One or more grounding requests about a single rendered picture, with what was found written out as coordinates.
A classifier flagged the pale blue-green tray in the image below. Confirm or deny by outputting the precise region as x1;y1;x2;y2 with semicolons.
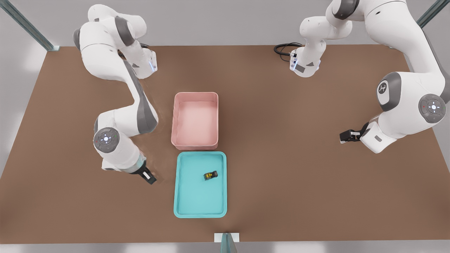
173;151;228;219

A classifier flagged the pink plastic box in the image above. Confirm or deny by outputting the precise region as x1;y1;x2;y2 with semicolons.
171;92;219;151

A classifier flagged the silver frame post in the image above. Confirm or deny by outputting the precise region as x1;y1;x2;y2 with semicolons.
0;0;60;52
416;0;450;29
214;232;240;253

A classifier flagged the black cable loop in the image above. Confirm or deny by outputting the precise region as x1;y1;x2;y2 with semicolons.
274;43;303;64

